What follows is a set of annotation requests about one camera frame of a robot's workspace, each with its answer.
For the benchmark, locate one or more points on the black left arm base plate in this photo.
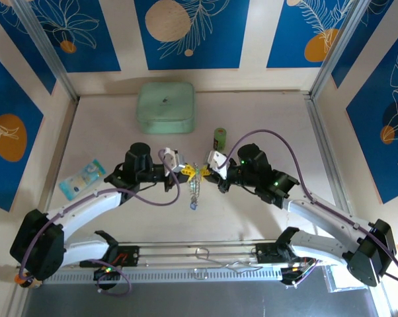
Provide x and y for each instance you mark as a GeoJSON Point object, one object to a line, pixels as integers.
{"type": "Point", "coordinates": [129, 256]}

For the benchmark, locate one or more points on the mint green zip case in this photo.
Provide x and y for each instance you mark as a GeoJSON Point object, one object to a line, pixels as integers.
{"type": "Point", "coordinates": [164, 102]}

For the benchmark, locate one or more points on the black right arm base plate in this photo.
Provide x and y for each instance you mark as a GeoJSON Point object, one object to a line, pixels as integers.
{"type": "Point", "coordinates": [263, 254]}

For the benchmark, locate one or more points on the aluminium side rail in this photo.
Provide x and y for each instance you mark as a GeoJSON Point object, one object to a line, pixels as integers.
{"type": "Point", "coordinates": [326, 145]}
{"type": "Point", "coordinates": [63, 148]}

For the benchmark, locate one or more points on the aluminium frame post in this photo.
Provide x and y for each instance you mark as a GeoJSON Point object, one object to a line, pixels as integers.
{"type": "Point", "coordinates": [52, 56]}
{"type": "Point", "coordinates": [334, 49]}

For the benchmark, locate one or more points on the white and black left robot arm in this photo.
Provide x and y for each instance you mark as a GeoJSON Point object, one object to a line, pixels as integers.
{"type": "Point", "coordinates": [86, 206]}

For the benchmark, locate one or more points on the clear plastic packet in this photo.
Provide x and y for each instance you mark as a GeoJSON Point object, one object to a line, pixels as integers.
{"type": "Point", "coordinates": [341, 280]}

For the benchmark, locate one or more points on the aluminium mounting rail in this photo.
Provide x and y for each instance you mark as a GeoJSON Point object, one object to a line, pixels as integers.
{"type": "Point", "coordinates": [172, 261]}

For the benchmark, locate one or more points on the light blue wipes packet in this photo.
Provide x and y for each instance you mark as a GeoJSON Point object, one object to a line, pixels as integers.
{"type": "Point", "coordinates": [83, 178]}

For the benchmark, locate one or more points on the metal keyring plate with rings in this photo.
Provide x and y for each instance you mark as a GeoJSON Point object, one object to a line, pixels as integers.
{"type": "Point", "coordinates": [195, 190]}

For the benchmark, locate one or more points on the green cylindrical canister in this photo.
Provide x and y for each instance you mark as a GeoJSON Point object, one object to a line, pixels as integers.
{"type": "Point", "coordinates": [219, 140]}

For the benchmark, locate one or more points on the small bottle with orange cap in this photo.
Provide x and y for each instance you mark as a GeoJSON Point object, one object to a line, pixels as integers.
{"type": "Point", "coordinates": [23, 280]}

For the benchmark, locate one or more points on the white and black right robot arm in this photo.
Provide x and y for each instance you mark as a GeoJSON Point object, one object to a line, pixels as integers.
{"type": "Point", "coordinates": [318, 214]}

